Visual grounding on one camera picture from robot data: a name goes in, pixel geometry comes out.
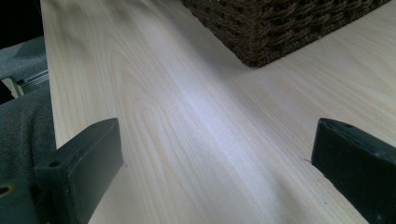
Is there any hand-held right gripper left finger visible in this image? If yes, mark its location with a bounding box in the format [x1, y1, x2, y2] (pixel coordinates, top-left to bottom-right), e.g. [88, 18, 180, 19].
[33, 117, 125, 224]

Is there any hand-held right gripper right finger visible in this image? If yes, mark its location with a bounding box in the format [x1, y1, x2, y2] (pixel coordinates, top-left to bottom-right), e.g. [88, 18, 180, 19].
[311, 117, 396, 224]

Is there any dark brown woven basket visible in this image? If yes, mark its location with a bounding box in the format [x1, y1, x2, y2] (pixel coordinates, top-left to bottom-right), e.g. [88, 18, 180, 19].
[179, 0, 392, 68]

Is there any metal stand rail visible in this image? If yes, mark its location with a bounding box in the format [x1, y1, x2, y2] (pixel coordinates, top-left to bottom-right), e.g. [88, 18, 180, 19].
[2, 70, 50, 98]

